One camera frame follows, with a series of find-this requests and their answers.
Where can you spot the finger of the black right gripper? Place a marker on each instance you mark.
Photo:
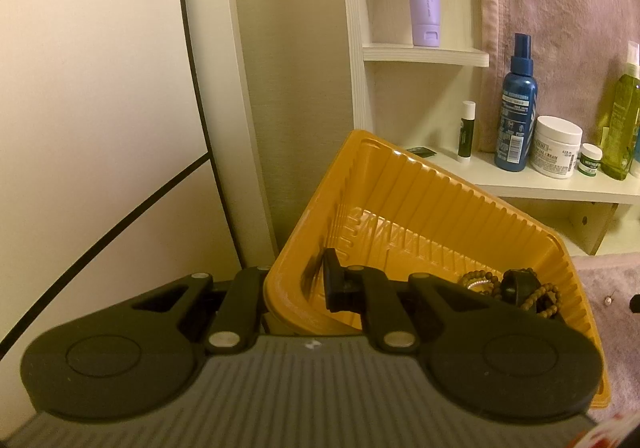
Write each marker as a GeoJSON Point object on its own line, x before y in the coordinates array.
{"type": "Point", "coordinates": [634, 303]}

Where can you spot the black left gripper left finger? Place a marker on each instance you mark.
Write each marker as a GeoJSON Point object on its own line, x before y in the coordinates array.
{"type": "Point", "coordinates": [236, 324]}

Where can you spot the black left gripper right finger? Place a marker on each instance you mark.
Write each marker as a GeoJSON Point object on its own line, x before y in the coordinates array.
{"type": "Point", "coordinates": [368, 292]}

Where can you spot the orange plastic tray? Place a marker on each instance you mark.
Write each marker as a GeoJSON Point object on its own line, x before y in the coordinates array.
{"type": "Point", "coordinates": [505, 328]}

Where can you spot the small green white jar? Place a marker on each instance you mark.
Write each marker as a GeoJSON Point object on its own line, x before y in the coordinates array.
{"type": "Point", "coordinates": [589, 159]}

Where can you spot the dark flat packet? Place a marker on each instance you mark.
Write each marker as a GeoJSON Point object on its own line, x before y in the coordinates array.
{"type": "Point", "coordinates": [422, 152]}

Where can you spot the large white cream jar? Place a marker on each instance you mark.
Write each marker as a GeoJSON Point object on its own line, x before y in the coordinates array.
{"type": "Point", "coordinates": [556, 145]}

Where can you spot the green white lip balm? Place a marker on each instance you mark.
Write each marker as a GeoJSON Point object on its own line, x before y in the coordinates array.
{"type": "Point", "coordinates": [466, 133]}

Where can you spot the green olive oil bottle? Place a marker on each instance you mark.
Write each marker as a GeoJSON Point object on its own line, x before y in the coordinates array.
{"type": "Point", "coordinates": [619, 141]}

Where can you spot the blue spray bottle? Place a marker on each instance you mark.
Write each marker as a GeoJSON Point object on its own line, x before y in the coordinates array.
{"type": "Point", "coordinates": [517, 108]}

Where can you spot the cream wooden shelf unit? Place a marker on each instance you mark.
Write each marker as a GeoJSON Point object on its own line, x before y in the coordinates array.
{"type": "Point", "coordinates": [283, 82]}

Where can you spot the pink towel on wall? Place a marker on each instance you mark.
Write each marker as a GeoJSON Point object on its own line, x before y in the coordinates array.
{"type": "Point", "coordinates": [579, 49]}

